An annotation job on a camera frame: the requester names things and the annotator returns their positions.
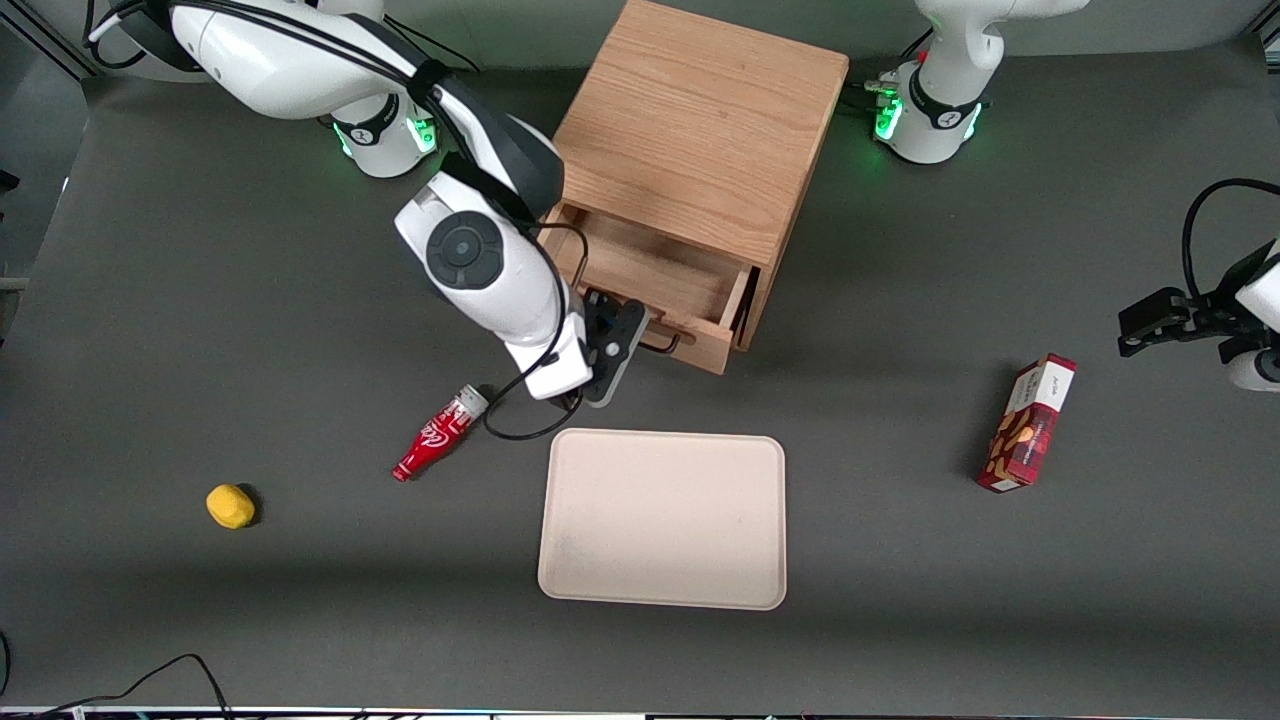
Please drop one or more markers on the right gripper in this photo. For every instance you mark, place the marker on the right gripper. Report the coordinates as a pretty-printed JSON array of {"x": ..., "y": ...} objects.
[{"x": 599, "y": 323}]

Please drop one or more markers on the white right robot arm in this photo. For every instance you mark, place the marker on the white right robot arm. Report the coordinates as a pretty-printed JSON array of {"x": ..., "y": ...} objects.
[{"x": 480, "y": 270}]

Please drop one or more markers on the red cola bottle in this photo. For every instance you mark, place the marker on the red cola bottle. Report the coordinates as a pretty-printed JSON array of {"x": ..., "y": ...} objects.
[{"x": 435, "y": 440}]

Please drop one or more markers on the red cookie box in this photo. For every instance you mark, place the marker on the red cookie box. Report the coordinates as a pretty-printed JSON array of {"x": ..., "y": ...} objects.
[{"x": 1028, "y": 430}]

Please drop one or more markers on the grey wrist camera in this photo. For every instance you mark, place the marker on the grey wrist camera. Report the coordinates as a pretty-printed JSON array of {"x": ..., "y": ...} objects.
[
  {"x": 603, "y": 388},
  {"x": 1258, "y": 370}
]

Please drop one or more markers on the beige plastic tray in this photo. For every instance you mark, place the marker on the beige plastic tray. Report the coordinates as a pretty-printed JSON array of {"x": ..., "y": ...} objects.
[{"x": 662, "y": 520}]

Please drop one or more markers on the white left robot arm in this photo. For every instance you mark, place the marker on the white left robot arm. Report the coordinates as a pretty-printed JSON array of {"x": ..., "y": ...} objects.
[{"x": 945, "y": 90}]

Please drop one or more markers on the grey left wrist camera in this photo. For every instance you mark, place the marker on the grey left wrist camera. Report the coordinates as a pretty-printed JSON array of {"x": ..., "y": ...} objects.
[{"x": 1258, "y": 370}]

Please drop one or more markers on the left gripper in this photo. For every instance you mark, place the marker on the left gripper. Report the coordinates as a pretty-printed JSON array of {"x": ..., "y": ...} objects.
[{"x": 1219, "y": 301}]

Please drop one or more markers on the yellow lemon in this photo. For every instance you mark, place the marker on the yellow lemon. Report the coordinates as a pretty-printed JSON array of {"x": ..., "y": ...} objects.
[{"x": 230, "y": 506}]

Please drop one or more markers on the wooden drawer with front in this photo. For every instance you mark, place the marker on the wooden drawer with front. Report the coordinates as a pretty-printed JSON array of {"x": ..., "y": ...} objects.
[{"x": 650, "y": 265}]

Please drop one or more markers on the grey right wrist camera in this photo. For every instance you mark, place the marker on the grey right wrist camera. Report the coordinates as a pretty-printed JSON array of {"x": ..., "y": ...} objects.
[{"x": 603, "y": 388}]

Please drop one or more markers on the wooden drawer cabinet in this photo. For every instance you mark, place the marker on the wooden drawer cabinet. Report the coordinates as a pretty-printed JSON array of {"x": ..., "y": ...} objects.
[{"x": 700, "y": 120}]

